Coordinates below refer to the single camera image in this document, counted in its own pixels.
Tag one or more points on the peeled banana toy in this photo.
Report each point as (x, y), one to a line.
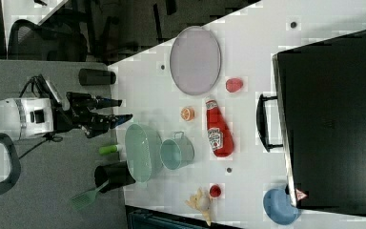
(201, 202)

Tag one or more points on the green plastic strainer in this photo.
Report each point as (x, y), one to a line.
(143, 152)

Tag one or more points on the orange slice toy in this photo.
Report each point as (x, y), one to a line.
(187, 113)

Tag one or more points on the small red tomato toy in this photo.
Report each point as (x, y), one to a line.
(215, 191)

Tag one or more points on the green plastic bottle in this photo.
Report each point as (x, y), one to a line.
(110, 149)

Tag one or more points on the black utensil holder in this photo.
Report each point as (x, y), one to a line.
(117, 175)

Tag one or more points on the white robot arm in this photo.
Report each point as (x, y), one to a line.
(33, 118)

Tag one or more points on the red plush ketchup bottle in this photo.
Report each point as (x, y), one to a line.
(218, 132)

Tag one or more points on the black cylinder container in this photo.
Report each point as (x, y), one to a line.
(91, 77)

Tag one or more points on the red strawberry toy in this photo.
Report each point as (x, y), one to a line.
(234, 85)

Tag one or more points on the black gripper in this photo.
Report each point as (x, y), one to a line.
(79, 115)

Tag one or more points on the blue plastic cup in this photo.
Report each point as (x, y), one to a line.
(277, 205)

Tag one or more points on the grey round plate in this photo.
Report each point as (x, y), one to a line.
(195, 61)

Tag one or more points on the teal metal mug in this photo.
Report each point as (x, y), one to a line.
(176, 152)

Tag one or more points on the green plastic spatula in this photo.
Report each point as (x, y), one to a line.
(87, 198)

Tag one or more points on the black office chair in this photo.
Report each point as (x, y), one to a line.
(29, 41)

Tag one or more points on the black toaster oven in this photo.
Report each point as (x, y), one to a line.
(320, 91)

